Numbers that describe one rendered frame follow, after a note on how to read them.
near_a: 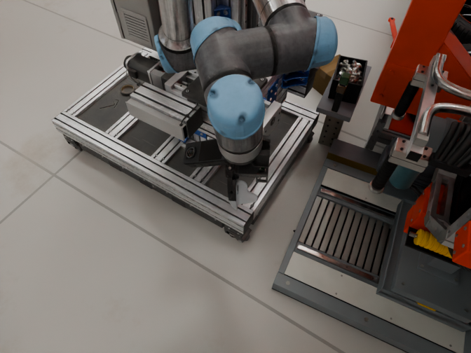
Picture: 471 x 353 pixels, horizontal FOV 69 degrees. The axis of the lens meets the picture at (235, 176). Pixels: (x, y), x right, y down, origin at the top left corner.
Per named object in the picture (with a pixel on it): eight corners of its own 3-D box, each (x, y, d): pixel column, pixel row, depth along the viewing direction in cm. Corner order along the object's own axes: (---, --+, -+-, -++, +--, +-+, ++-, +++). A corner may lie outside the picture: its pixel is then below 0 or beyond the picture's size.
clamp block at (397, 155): (422, 174, 89) (431, 161, 85) (386, 162, 91) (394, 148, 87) (425, 160, 92) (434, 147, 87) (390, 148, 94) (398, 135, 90)
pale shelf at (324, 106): (349, 122, 166) (350, 118, 163) (315, 111, 170) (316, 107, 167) (370, 71, 188) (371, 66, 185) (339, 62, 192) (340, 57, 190)
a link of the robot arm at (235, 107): (254, 59, 45) (273, 115, 43) (254, 101, 56) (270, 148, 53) (196, 75, 45) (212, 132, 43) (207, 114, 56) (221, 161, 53)
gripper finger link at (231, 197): (235, 205, 69) (235, 170, 64) (228, 205, 69) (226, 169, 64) (237, 190, 73) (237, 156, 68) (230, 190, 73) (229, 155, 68)
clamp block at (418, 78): (439, 93, 107) (448, 80, 102) (408, 85, 109) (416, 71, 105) (441, 84, 109) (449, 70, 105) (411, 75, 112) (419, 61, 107)
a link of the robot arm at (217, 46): (251, 40, 59) (270, 95, 56) (187, 52, 57) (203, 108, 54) (258, 4, 51) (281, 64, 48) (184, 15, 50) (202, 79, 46)
